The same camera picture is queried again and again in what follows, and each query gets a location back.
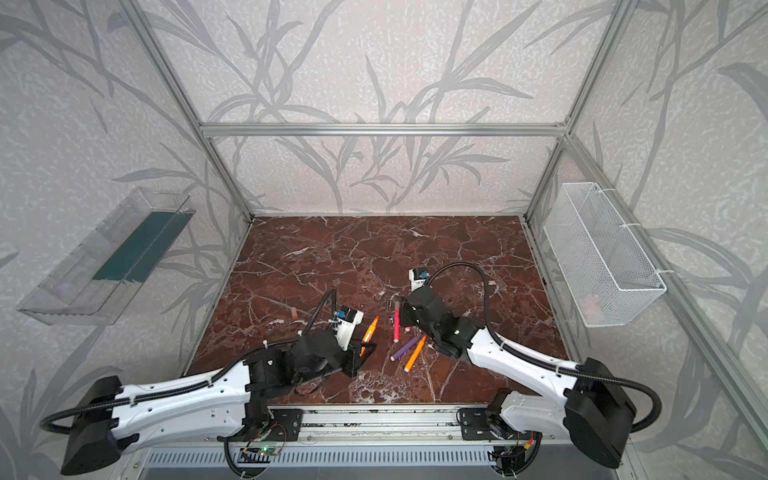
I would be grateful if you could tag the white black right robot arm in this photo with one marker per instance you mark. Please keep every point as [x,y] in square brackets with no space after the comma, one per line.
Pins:
[581,401]

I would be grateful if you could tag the orange pen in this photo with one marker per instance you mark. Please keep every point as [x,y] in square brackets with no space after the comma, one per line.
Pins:
[415,354]
[369,334]

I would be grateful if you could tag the aluminium frame post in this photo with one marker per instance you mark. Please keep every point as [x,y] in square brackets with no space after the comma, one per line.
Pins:
[137,21]

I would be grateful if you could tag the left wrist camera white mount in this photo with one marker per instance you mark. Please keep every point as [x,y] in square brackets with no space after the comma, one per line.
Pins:
[344,323]

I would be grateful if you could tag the clear plastic wall tray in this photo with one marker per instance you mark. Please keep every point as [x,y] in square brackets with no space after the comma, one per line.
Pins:
[95,283]

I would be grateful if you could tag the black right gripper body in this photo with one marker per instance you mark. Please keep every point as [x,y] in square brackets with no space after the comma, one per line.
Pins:
[411,309]

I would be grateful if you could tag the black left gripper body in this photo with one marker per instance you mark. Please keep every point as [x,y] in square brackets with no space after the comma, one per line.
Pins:
[351,358]

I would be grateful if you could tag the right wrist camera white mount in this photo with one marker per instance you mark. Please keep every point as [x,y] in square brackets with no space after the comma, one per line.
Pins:
[418,277]

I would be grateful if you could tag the purple marker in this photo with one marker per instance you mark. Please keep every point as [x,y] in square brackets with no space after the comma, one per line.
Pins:
[406,348]

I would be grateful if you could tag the white wire mesh basket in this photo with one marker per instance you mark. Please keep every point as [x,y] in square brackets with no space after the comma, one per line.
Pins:
[609,275]

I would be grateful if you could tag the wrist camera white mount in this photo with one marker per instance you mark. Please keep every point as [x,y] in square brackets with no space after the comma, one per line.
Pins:
[344,323]
[418,277]

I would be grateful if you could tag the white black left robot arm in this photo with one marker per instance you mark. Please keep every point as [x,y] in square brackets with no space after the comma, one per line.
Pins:
[230,403]

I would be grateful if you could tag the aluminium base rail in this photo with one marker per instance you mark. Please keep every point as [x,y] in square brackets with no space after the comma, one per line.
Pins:
[337,425]

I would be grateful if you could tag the horizontal aluminium crossbar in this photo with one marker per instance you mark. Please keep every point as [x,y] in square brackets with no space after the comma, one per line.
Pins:
[383,129]

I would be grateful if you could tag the thick pink marker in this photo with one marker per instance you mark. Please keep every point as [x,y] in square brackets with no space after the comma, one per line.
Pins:
[396,322]

